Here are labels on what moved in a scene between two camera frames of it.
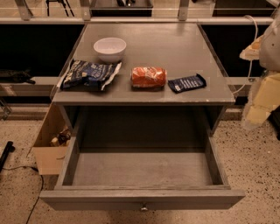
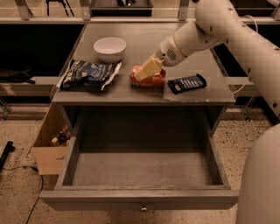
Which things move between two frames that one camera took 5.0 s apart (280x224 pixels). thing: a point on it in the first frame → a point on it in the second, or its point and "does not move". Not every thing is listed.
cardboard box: [52, 143] does not move
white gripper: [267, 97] → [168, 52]
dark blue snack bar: [184, 84] does not move
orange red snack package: [149, 77] does not move
